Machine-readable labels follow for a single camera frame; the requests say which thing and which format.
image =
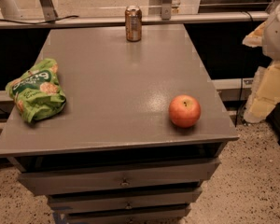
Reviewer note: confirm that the orange soda can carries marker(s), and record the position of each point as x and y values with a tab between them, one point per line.
133	23

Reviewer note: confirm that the red apple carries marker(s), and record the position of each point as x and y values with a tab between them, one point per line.
184	111

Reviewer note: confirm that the middle drawer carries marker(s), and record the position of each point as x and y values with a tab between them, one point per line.
123	199

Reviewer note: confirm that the white pipe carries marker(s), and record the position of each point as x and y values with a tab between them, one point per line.
9	9

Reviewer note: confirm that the top drawer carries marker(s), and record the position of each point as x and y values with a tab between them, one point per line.
119	177

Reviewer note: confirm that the grey drawer cabinet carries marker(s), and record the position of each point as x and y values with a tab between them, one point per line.
117	109

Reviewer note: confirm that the green chip bag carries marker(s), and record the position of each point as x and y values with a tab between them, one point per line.
37	93

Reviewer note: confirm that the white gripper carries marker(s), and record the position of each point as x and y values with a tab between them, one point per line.
278	36

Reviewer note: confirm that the drawer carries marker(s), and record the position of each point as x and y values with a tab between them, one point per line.
123	199
119	177
129	216

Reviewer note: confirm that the bottom drawer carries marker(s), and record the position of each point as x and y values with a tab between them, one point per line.
129	216

